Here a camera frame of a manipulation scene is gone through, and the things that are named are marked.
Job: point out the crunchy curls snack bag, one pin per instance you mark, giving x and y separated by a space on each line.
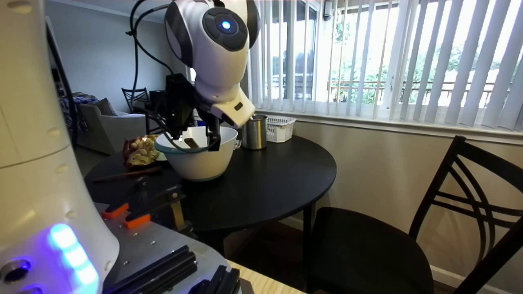
143 152

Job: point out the metal mounting plate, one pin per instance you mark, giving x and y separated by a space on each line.
159 260

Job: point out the black background chair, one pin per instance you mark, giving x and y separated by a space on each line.
136 100

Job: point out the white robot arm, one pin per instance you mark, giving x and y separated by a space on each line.
53 239

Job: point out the black dining chair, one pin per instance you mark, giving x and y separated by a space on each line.
355 253

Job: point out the wooden spoon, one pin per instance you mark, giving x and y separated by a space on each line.
192 142

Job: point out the white mixing bowl teal rim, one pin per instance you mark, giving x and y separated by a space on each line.
198 163

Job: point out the round black table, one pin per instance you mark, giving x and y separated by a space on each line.
259 186

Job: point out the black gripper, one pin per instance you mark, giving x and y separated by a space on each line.
234 111

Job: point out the white vertical blinds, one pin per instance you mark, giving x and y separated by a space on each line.
450 62

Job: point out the steel utensil cup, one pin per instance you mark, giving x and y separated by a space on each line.
254 132

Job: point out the grey sofa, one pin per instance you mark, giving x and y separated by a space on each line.
105 131

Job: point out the orange clamp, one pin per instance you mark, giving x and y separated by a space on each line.
130 219

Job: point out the white plastic basket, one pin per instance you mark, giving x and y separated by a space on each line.
280 129

